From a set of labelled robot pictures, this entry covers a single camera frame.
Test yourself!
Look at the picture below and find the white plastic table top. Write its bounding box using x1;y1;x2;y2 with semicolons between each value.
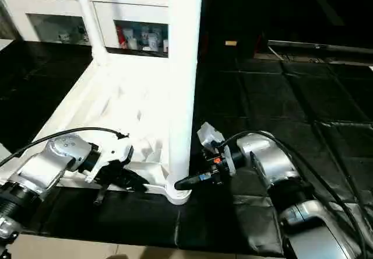
0;51;193;207

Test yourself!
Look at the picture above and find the white plastic table leg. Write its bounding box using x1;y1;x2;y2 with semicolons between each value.
73;0;111;68
167;0;205;190

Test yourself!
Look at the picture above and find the black mat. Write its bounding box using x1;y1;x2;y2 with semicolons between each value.
0;40;373;257

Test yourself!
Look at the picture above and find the red and white bottle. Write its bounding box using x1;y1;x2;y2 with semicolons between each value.
115;27;125;49

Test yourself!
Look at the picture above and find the long black bar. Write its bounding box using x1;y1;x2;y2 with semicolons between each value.
268;40;373;57

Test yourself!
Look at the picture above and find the white cabinet with glass doors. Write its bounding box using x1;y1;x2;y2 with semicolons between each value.
0;0;170;58

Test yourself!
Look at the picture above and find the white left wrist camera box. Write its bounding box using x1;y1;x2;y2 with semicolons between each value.
85;138;135;184

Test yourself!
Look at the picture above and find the black hanging strap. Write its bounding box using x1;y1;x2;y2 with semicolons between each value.
93;183;108;205

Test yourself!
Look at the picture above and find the black left wrist camera cable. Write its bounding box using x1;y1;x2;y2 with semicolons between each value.
0;127;131;167

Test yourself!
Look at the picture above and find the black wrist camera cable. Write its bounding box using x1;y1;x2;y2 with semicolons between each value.
0;127;131;167
220;129;373;259

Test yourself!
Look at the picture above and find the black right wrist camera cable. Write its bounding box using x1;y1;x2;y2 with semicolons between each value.
220;129;373;259

